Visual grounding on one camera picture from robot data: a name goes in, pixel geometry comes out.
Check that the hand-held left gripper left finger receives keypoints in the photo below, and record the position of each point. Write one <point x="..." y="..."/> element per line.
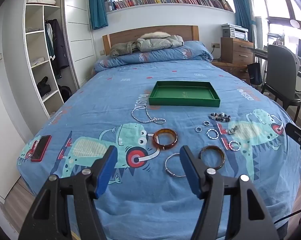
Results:
<point x="108" y="170"/>

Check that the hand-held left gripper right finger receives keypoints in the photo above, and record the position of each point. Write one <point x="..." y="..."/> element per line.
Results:
<point x="189" y="170"/>

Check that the thin silver bangle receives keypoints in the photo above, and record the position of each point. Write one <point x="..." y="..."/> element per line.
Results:
<point x="167" y="163"/>

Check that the dark brown bangle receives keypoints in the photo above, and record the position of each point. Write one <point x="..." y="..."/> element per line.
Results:
<point x="221" y="156"/>

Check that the amber bangle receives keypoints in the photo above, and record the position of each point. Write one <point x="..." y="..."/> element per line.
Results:
<point x="155" y="141"/>

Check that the green tray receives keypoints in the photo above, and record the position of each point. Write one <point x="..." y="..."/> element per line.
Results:
<point x="183" y="93"/>

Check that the red smartphone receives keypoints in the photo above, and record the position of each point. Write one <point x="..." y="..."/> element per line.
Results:
<point x="41" y="148"/>

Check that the blue dinosaur print bed sheet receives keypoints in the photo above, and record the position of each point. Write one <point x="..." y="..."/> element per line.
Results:
<point x="103" y="100"/>

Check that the black backpack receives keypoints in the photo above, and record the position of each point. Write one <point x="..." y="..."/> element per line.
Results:
<point x="65" y="93"/>

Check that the grey chair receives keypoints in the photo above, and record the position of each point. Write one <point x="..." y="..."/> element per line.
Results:
<point x="280" y="67"/>

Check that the black tote bag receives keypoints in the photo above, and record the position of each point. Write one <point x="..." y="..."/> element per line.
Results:
<point x="254" y="73"/>

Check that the black bag on shelf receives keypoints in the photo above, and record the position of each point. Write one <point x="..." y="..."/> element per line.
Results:
<point x="44" y="87"/>

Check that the low wooden nightstand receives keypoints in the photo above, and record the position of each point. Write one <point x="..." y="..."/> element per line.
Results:
<point x="236" y="70"/>

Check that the glass desk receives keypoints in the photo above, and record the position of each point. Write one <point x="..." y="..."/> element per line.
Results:
<point x="260" y="52"/>

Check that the white door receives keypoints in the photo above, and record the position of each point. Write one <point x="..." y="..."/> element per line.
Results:
<point x="0" y="130"/>

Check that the folded blue duvet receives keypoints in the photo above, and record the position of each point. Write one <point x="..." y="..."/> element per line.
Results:
<point x="165" y="53"/>

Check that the olive fleece jacket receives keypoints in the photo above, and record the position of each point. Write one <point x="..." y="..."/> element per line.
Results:
<point x="121" y="48"/>

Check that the wooden drawer chest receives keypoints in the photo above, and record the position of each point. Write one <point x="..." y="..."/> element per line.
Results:
<point x="236" y="51"/>

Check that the folded white clothes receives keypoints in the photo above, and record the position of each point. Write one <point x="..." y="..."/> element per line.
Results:
<point x="39" y="62"/>

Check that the grey puffer jacket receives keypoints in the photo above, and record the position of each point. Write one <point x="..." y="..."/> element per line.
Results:
<point x="160" y="42"/>

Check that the hanging dark clothes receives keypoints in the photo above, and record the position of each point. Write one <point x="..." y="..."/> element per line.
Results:
<point x="58" y="45"/>

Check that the wooden headboard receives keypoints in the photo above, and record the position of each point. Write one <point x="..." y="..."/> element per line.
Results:
<point x="125" y="35"/>

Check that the white wardrobe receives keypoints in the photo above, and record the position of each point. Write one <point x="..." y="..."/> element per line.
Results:
<point x="79" y="35"/>

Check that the white printer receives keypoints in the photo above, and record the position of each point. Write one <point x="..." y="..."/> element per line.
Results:
<point x="234" y="31"/>

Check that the long blue curtain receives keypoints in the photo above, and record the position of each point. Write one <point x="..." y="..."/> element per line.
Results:
<point x="241" y="7"/>

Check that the short blue curtain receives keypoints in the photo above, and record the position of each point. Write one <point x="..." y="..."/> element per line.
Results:
<point x="98" y="7"/>

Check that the wall outlet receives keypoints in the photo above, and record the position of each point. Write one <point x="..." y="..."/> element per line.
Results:
<point x="215" y="45"/>

